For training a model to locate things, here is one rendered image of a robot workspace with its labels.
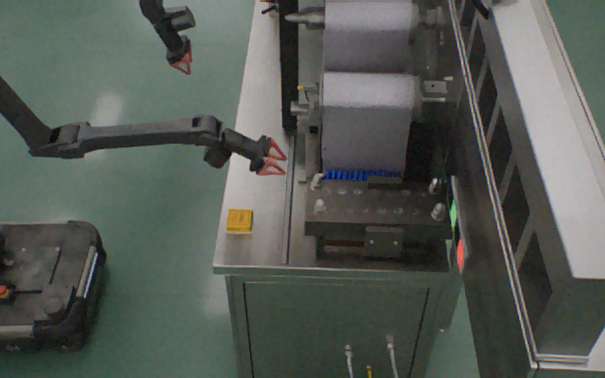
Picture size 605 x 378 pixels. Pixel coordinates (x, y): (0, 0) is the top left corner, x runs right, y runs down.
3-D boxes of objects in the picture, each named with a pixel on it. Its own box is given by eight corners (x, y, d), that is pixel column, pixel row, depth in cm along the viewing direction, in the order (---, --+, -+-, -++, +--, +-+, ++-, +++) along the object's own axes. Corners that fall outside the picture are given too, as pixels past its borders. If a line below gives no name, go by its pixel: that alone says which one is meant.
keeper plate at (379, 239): (363, 251, 185) (366, 225, 177) (399, 252, 185) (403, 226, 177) (363, 258, 183) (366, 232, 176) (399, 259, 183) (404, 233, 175)
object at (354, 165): (322, 179, 194) (323, 156, 187) (402, 181, 193) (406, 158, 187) (322, 180, 193) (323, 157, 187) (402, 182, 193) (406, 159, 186)
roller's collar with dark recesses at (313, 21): (306, 21, 195) (306, 2, 191) (326, 22, 195) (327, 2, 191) (305, 34, 191) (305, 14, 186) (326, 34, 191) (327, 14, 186)
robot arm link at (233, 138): (223, 135, 179) (226, 121, 183) (212, 150, 183) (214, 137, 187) (246, 146, 181) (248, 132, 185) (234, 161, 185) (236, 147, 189)
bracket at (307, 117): (297, 172, 209) (296, 95, 187) (317, 172, 209) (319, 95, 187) (296, 183, 205) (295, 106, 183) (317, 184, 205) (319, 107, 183)
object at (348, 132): (321, 156, 187) (323, 105, 174) (404, 158, 187) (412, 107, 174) (321, 157, 187) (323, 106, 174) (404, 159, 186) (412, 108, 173)
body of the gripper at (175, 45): (188, 37, 222) (178, 20, 216) (186, 58, 215) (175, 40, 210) (171, 43, 224) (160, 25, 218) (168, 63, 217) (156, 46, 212)
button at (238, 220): (229, 213, 196) (228, 208, 195) (252, 214, 196) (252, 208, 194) (226, 231, 191) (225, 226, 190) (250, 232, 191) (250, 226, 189)
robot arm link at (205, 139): (202, 134, 176) (205, 113, 181) (183, 160, 183) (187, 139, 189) (242, 152, 180) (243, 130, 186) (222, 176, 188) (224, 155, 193)
